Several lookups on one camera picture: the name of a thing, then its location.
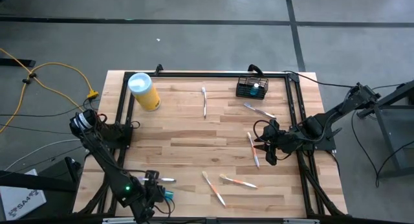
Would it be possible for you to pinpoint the black looping floor cable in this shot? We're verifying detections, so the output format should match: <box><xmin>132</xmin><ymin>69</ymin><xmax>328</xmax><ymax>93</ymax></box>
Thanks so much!
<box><xmin>351</xmin><ymin>119</ymin><xmax>414</xmax><ymax>188</ymax></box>

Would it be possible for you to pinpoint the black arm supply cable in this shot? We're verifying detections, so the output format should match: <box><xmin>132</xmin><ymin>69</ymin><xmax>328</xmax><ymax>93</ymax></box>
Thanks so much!
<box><xmin>281</xmin><ymin>69</ymin><xmax>356</xmax><ymax>89</ymax></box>

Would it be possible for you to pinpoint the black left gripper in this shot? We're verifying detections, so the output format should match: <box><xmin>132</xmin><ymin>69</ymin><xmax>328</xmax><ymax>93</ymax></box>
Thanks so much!
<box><xmin>138</xmin><ymin>170</ymin><xmax>169</xmax><ymax>222</ymax></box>

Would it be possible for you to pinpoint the white printed box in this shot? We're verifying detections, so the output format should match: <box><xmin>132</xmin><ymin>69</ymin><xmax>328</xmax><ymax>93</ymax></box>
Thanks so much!
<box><xmin>0</xmin><ymin>168</ymin><xmax>47</xmax><ymax>221</ymax></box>

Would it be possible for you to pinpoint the orange white toothbrush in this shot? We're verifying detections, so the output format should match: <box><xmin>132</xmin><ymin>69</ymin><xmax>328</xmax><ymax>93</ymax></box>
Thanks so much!
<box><xmin>246</xmin><ymin>131</ymin><xmax>261</xmax><ymax>170</ymax></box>
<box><xmin>219</xmin><ymin>174</ymin><xmax>259</xmax><ymax>189</ymax></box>
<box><xmin>202</xmin><ymin>171</ymin><xmax>227</xmax><ymax>208</ymax></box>

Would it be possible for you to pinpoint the grey metal side table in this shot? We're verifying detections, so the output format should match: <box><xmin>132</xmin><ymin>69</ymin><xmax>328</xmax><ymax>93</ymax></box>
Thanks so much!
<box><xmin>357</xmin><ymin>80</ymin><xmax>414</xmax><ymax>179</ymax></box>

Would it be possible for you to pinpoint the black aluminium table frame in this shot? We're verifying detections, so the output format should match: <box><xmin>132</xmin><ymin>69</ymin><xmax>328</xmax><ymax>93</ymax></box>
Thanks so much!
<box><xmin>72</xmin><ymin>71</ymin><xmax>349</xmax><ymax>218</ymax></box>

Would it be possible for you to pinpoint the white grey toothbrush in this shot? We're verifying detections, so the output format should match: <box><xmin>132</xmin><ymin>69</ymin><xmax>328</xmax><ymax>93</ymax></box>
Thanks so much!
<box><xmin>201</xmin><ymin>87</ymin><xmax>208</xmax><ymax>120</ymax></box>

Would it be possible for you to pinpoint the white floor cable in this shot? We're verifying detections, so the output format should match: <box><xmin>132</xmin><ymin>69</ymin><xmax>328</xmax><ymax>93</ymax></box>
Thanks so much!
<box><xmin>5</xmin><ymin>139</ymin><xmax>89</xmax><ymax>172</ymax></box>

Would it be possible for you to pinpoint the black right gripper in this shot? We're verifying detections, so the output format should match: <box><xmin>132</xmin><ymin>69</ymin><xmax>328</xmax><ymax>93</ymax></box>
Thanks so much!
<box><xmin>254</xmin><ymin>119</ymin><xmax>297</xmax><ymax>166</ymax></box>

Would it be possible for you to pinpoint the silver table edge bracket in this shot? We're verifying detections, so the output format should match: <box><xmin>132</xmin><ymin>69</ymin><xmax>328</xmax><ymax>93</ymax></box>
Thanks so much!
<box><xmin>102</xmin><ymin>217</ymin><xmax>140</xmax><ymax>224</ymax></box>
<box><xmin>283</xmin><ymin>218</ymin><xmax>320</xmax><ymax>224</ymax></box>

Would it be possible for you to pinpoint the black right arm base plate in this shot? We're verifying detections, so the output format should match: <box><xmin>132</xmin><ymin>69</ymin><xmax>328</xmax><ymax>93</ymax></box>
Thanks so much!
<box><xmin>289</xmin><ymin>125</ymin><xmax>337</xmax><ymax>153</ymax></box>

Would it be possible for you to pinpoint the black floor stand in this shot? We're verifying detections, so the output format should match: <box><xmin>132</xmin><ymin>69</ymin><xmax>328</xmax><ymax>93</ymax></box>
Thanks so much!
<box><xmin>0</xmin><ymin>156</ymin><xmax>82</xmax><ymax>218</ymax></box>

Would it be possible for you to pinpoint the black floor bar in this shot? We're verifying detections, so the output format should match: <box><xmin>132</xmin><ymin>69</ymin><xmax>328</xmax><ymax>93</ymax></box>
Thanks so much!
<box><xmin>0</xmin><ymin>58</ymin><xmax>36</xmax><ymax>68</ymax></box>

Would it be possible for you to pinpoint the yellow canister white lid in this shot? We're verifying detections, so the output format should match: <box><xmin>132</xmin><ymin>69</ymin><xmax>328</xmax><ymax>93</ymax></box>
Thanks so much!
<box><xmin>127</xmin><ymin>72</ymin><xmax>162</xmax><ymax>112</ymax></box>

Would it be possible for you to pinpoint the black wire basket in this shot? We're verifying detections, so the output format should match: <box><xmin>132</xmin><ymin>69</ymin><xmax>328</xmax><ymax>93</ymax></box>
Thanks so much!
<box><xmin>235</xmin><ymin>75</ymin><xmax>270</xmax><ymax>100</ymax></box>

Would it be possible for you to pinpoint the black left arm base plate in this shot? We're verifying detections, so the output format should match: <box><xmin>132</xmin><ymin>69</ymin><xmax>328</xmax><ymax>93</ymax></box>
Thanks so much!
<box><xmin>108</xmin><ymin>122</ymin><xmax>133</xmax><ymax>150</ymax></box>

